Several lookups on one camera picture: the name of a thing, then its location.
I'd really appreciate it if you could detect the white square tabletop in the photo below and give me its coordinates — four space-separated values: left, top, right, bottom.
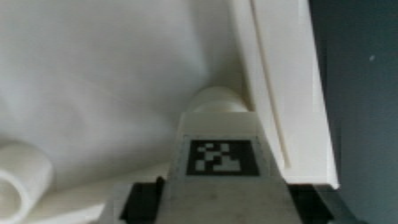
0 0 340 224

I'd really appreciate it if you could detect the white leg with fiducial tag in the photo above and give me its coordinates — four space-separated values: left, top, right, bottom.
155 87 302 224

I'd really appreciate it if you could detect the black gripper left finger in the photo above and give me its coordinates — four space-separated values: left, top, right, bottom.
119 177 165 224

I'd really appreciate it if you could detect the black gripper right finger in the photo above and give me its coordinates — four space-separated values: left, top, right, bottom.
288 184 334 224

